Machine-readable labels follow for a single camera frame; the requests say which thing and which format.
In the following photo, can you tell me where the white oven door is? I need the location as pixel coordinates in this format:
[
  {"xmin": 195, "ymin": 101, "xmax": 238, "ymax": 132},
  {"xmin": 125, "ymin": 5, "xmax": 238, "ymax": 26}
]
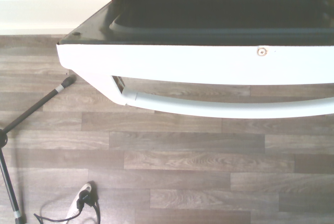
[{"xmin": 55, "ymin": 0, "xmax": 334, "ymax": 104}]

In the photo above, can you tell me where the black power plug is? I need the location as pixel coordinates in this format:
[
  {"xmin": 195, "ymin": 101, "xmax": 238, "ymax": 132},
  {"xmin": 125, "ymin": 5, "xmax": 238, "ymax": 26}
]
[{"xmin": 76, "ymin": 192, "xmax": 100, "ymax": 212}]

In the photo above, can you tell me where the white power strip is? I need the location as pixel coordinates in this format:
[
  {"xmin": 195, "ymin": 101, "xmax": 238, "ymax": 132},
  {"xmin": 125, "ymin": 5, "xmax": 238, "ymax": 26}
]
[{"xmin": 64, "ymin": 181, "xmax": 95, "ymax": 220}]

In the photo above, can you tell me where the black tripod stand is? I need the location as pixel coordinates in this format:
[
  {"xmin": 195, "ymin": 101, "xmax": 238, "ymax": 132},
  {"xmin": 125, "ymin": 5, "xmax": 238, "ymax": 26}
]
[{"xmin": 0, "ymin": 74, "xmax": 77, "ymax": 224}]

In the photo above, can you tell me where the white oven door handle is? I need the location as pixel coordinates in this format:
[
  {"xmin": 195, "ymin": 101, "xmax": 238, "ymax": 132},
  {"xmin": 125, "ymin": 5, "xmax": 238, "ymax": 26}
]
[{"xmin": 111, "ymin": 74, "xmax": 334, "ymax": 119}]

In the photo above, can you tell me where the black cable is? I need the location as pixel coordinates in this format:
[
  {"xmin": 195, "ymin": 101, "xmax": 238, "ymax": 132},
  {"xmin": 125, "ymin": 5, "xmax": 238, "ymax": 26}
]
[{"xmin": 33, "ymin": 199, "xmax": 102, "ymax": 224}]

